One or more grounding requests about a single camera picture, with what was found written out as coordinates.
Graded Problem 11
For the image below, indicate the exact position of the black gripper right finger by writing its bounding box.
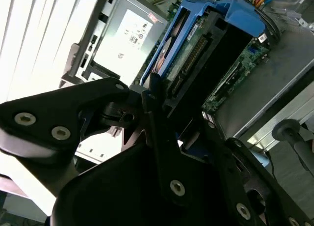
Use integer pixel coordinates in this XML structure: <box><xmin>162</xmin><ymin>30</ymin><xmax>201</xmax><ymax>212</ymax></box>
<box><xmin>201</xmin><ymin>117</ymin><xmax>314</xmax><ymax>226</ymax></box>

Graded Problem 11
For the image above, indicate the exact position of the hard disk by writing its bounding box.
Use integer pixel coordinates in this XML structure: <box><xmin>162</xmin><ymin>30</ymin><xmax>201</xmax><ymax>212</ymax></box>
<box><xmin>140</xmin><ymin>0</ymin><xmax>268</xmax><ymax>163</ymax></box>

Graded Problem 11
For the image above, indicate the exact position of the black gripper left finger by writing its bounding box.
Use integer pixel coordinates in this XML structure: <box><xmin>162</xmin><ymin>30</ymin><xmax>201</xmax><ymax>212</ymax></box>
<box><xmin>0</xmin><ymin>73</ymin><xmax>194</xmax><ymax>208</ymax></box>

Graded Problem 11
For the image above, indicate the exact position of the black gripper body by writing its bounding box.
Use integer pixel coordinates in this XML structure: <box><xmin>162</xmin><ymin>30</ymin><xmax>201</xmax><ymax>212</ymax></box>
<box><xmin>50</xmin><ymin>137</ymin><xmax>246</xmax><ymax>226</ymax></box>

